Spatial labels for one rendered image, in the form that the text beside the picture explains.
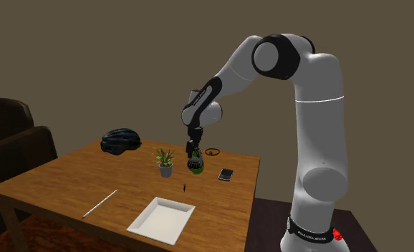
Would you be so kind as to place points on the dark brown armchair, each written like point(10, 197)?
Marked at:
point(15, 146)

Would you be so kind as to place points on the dark robot stand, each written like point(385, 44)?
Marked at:
point(266, 227)

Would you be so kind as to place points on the green plant in grey pot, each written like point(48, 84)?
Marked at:
point(165, 167)

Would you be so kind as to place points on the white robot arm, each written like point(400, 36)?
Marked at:
point(318, 139)

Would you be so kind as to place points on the white pencil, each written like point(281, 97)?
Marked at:
point(99, 203)

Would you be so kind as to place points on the black phone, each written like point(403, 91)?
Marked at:
point(226, 174)

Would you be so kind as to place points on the wooden table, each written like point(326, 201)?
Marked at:
point(88, 174)

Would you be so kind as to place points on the white rectangular tray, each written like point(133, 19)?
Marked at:
point(162, 220)

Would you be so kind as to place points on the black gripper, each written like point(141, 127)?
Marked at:
point(194, 139)

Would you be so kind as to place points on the green and black round object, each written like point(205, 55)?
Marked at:
point(195, 165)

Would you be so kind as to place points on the black bicycle helmet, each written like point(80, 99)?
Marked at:
point(120, 140)

